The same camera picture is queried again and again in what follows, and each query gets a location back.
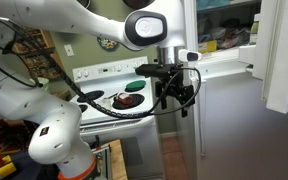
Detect thin black cable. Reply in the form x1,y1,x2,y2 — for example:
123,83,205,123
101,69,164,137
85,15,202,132
0,31,42,89

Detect white electric stove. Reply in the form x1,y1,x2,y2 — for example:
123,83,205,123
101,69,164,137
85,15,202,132
68,55,167,180

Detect yellow control box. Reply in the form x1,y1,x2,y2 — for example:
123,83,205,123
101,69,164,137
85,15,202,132
0,154,18,180

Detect frozen food bags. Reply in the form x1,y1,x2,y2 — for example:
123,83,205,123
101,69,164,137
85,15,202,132
217,18,252,50

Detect aluminium base frame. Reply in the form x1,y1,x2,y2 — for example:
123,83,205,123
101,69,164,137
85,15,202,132
90,144,114,180

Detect brown hanging pan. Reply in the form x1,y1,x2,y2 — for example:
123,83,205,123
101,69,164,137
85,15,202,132
122,0,151,10

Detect decorative ceramic wall plate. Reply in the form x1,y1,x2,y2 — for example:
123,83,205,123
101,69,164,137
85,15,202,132
96,36,120,52

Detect green round pot holder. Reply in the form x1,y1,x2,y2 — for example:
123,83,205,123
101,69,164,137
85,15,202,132
124,79,147,92

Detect yellow food box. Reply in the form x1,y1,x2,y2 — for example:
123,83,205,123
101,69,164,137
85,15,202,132
197,39,218,55

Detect pale bottle green cap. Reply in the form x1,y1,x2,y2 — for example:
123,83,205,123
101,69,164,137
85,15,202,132
249,13,262,46

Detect black corrugated cable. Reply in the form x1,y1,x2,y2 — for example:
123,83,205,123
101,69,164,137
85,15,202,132
0,13,202,120

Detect wooden table top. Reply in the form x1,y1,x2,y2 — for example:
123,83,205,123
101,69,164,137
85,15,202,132
108,139,129,180

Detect translucent white plastic bowl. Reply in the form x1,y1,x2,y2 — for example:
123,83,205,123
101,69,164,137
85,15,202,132
97,98,114,113

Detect wooden spice rack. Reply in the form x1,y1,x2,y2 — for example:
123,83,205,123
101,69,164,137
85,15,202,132
12,29,67,81

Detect brown bottle white cap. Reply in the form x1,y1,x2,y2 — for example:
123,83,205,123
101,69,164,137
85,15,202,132
116,92,134,105

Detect dark blue cover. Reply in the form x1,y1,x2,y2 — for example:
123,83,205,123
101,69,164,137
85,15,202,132
3,149,60,180

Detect white main door handle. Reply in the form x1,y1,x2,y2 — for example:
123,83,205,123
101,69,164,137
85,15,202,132
197,78,207,158

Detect white freezer door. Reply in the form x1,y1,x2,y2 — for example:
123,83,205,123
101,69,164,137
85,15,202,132
238,0,288,118

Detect dark pan with pale rim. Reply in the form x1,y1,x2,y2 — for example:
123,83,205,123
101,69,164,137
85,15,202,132
75,0,92,9

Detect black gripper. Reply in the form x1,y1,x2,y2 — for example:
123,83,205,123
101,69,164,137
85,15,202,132
154,66,196,119

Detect teal food bag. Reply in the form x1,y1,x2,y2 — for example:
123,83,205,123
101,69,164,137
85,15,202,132
196,0,238,11

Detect white light switch plate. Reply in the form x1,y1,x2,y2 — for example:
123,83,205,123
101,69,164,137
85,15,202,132
63,44,75,57

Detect pale green bowl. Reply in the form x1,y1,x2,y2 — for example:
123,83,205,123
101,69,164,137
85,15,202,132
28,77,50,93

